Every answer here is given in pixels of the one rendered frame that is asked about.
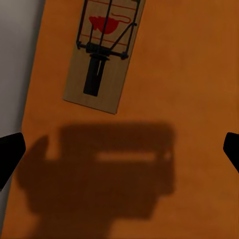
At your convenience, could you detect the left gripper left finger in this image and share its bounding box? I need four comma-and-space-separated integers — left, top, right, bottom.
0, 132, 26, 192

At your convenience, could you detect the mousetrap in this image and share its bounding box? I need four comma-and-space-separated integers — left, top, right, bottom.
62, 0, 146, 114

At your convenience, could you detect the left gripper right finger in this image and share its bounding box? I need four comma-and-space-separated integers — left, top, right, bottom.
223, 132, 239, 173

